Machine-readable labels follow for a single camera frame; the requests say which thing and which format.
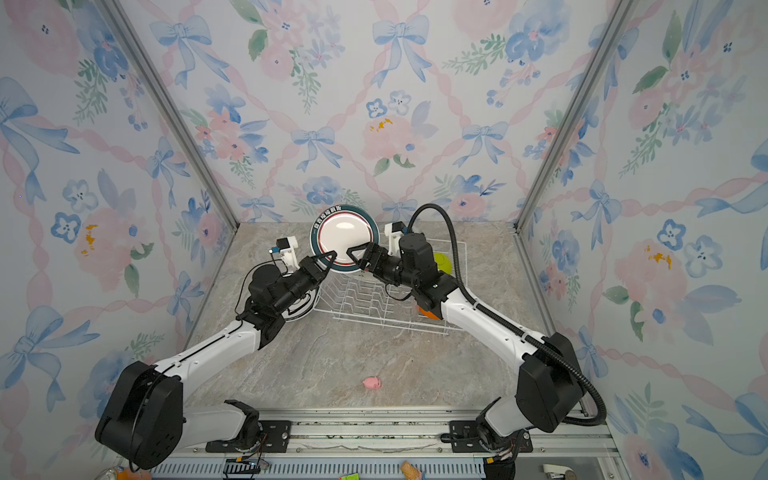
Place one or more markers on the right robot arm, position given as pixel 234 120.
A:
pixel 546 372

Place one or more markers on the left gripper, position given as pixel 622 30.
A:
pixel 312 272

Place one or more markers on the red green rimmed plate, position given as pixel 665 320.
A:
pixel 340 227

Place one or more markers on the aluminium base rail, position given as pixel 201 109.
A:
pixel 394 443

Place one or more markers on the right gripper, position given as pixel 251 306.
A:
pixel 373 253

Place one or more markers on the lime green bowl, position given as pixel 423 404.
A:
pixel 444 263

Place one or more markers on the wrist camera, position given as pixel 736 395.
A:
pixel 285 249
pixel 394 232

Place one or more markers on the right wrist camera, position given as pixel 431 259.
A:
pixel 394 232

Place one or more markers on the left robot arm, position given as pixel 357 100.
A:
pixel 146 420

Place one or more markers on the small pink object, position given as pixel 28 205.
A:
pixel 372 383

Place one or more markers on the right aluminium corner post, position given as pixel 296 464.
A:
pixel 614 28

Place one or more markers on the orange bowl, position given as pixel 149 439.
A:
pixel 430 314

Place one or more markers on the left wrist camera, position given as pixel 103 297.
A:
pixel 285 249

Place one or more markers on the white wire dish rack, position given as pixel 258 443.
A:
pixel 360 297

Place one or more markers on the aluminium corner post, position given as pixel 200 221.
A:
pixel 126 34
pixel 614 28

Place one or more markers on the left aluminium corner post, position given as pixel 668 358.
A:
pixel 126 34

